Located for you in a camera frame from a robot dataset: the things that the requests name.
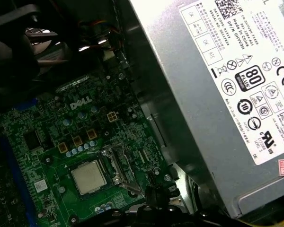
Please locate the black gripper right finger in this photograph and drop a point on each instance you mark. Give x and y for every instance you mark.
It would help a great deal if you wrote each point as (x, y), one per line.
(158, 196)

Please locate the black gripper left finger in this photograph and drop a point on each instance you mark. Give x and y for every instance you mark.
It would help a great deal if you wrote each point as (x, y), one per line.
(150, 196)

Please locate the metal socket cover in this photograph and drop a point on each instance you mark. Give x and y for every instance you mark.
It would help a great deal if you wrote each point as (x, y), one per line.
(132, 187)

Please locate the silver CPU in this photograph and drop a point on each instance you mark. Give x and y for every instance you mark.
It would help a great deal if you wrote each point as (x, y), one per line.
(88, 177)

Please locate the CPU socket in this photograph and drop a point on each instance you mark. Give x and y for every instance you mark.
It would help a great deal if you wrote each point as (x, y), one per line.
(101, 163)

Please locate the black PC case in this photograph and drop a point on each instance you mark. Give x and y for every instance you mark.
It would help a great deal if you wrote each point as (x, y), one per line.
(172, 142)

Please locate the green motherboard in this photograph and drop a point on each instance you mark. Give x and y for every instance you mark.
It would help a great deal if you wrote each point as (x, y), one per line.
(123, 132)

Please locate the yellow square inductor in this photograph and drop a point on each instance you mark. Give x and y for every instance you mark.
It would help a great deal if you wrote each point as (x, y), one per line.
(77, 141)
(91, 133)
(62, 148)

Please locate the yellow four-pin power socket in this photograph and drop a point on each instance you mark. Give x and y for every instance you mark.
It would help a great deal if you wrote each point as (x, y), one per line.
(111, 117)

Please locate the grey power supply unit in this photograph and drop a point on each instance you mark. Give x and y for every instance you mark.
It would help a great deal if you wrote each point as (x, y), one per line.
(180, 94)

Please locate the black chipset chip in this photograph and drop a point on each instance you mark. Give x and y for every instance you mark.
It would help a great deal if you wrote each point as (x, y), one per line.
(32, 140)

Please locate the blue expansion slot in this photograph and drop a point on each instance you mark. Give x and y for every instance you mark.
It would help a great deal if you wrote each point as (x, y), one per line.
(7, 151)

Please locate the blue board connector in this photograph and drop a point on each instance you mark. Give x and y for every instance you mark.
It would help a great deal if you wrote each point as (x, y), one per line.
(26, 104)

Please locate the black case fan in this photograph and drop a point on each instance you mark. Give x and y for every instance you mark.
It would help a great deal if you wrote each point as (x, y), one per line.
(14, 71)

